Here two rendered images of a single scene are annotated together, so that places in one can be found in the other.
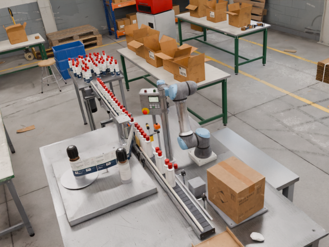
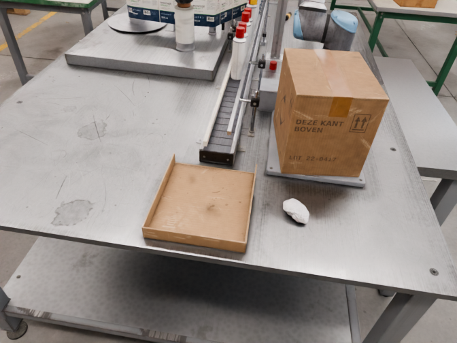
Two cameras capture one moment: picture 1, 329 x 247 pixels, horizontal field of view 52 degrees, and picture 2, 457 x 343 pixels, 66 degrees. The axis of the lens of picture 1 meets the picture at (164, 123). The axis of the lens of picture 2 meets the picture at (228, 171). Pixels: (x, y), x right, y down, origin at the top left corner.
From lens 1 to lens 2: 1.39 m
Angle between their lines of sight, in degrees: 25
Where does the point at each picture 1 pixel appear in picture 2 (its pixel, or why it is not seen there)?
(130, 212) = (149, 84)
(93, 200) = (120, 47)
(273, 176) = (430, 148)
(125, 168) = (181, 19)
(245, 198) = (315, 124)
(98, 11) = not seen: outside the picture
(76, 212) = (84, 49)
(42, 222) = not seen: hidden behind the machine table
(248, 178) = (349, 86)
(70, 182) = (118, 22)
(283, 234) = (355, 239)
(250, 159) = (409, 109)
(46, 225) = not seen: hidden behind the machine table
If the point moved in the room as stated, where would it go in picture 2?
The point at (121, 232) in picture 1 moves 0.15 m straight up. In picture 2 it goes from (111, 96) to (104, 60)
